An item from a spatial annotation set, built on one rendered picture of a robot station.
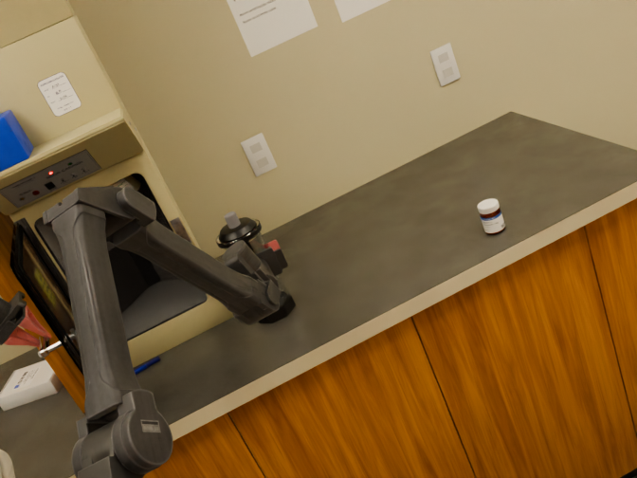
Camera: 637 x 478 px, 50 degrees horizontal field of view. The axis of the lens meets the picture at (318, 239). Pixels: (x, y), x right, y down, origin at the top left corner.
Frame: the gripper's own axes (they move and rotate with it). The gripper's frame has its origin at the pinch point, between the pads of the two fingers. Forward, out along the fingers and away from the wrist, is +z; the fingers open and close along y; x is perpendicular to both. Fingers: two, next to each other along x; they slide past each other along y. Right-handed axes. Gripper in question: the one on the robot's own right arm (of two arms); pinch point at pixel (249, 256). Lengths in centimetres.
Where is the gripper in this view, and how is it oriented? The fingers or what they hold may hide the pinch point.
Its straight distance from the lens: 159.0
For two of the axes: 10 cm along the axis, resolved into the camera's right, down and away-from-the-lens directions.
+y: -9.0, 4.3, -1.0
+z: -2.5, -3.0, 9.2
